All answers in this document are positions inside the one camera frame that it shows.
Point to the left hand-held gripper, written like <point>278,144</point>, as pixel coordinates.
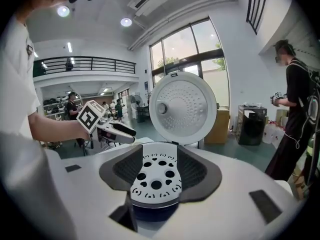
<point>88,116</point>

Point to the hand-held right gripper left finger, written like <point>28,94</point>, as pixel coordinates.
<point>85,191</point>

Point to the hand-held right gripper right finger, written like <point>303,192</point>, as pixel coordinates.
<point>237,184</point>

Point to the white steamer tray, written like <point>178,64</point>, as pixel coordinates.
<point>155,172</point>

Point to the person's left forearm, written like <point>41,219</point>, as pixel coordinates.
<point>55,127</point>

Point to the black standing fan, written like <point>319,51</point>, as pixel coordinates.
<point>136,101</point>

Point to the black cabinet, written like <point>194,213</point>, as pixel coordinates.
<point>250,131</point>

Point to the white water jug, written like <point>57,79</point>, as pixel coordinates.
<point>268,135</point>
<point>278,137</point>

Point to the light wooden cabinet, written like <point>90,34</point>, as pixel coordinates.
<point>220,126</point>

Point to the dark blue rice cooker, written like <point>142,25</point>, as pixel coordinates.
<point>185,96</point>

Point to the white storage shelf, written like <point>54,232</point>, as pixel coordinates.
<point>55,109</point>

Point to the black balcony railing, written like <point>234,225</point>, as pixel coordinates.
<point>92,66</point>
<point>248,14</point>

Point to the ceiling tube light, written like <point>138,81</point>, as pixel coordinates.
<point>69,47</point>

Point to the round ceiling light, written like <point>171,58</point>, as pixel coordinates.
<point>63,11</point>
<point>126,22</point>

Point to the person's white t-shirt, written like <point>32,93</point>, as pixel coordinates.
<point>15,84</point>

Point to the blue wall poster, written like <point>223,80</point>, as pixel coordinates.
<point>146,85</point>

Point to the large glass window wall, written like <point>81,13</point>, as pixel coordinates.
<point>180,46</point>

